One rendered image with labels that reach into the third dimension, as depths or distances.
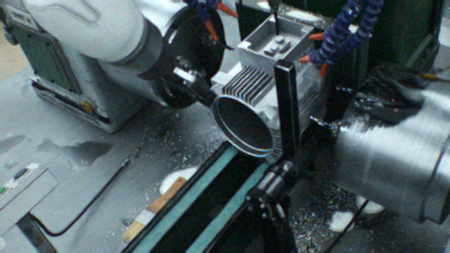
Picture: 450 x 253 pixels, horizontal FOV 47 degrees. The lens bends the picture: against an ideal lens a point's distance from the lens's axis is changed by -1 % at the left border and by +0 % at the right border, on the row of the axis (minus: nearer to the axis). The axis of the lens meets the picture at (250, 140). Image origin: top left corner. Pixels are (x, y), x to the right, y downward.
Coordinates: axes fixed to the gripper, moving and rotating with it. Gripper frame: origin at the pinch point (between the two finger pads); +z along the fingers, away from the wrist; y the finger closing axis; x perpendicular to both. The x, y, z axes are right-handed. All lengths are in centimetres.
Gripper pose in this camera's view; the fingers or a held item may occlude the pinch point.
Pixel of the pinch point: (202, 94)
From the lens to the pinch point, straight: 98.6
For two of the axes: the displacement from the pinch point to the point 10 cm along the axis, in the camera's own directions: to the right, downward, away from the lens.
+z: 3.9, 2.6, 8.8
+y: -8.1, -3.7, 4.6
